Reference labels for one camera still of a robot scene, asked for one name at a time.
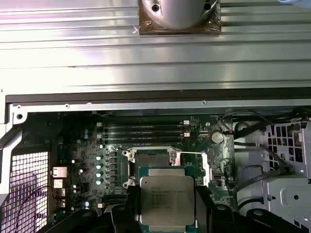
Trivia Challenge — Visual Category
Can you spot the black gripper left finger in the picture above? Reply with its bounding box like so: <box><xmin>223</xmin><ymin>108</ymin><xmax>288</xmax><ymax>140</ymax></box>
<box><xmin>56</xmin><ymin>181</ymin><xmax>146</xmax><ymax>233</ymax></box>

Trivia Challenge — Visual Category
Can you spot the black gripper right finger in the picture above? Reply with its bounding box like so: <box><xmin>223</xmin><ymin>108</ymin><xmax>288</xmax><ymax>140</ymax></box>
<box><xmin>193</xmin><ymin>184</ymin><xmax>311</xmax><ymax>233</ymax></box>

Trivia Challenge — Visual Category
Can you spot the silver CPU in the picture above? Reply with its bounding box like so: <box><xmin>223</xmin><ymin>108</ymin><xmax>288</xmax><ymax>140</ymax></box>
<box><xmin>138</xmin><ymin>166</ymin><xmax>197</xmax><ymax>233</ymax></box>

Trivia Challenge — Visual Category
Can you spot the metal socket cover frame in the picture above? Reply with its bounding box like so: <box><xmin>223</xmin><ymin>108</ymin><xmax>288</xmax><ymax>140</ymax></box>
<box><xmin>170</xmin><ymin>150</ymin><xmax>212</xmax><ymax>189</ymax></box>

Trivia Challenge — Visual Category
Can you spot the RAM slot with white clips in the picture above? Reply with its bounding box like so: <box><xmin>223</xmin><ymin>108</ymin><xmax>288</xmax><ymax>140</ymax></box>
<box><xmin>96</xmin><ymin>201</ymin><xmax>125</xmax><ymax>210</ymax></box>
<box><xmin>97</xmin><ymin>132</ymin><xmax>191</xmax><ymax>138</ymax></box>
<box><xmin>96</xmin><ymin>120</ymin><xmax>190</xmax><ymax>127</ymax></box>

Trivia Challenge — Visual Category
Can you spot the CPU socket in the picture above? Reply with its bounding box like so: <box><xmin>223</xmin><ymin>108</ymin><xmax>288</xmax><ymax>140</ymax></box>
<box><xmin>122</xmin><ymin>146</ymin><xmax>212</xmax><ymax>191</ymax></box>

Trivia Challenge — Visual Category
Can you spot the round silver coin battery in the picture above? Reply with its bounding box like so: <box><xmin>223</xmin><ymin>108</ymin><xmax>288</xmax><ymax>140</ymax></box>
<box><xmin>210</xmin><ymin>131</ymin><xmax>224</xmax><ymax>144</ymax></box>

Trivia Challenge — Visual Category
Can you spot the grey metal drive cage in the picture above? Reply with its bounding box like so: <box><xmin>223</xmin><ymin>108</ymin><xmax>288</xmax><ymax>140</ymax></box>
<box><xmin>263</xmin><ymin>121</ymin><xmax>311</xmax><ymax>214</ymax></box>

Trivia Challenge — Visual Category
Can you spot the green motherboard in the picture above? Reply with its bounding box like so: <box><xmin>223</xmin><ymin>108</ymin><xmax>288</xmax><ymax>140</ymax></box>
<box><xmin>56</xmin><ymin>111</ymin><xmax>236</xmax><ymax>220</ymax></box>

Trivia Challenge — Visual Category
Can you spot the silver network port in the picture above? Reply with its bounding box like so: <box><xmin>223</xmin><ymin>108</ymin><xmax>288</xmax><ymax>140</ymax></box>
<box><xmin>51</xmin><ymin>166</ymin><xmax>68</xmax><ymax>178</ymax></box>

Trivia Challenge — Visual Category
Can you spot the black and grey PC case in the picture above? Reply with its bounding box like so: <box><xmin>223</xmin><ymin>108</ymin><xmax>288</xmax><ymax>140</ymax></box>
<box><xmin>0</xmin><ymin>93</ymin><xmax>311</xmax><ymax>233</ymax></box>

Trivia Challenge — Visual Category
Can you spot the square brown base plate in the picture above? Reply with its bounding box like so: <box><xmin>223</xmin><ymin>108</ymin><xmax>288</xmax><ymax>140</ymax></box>
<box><xmin>138</xmin><ymin>0</ymin><xmax>222</xmax><ymax>36</ymax></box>

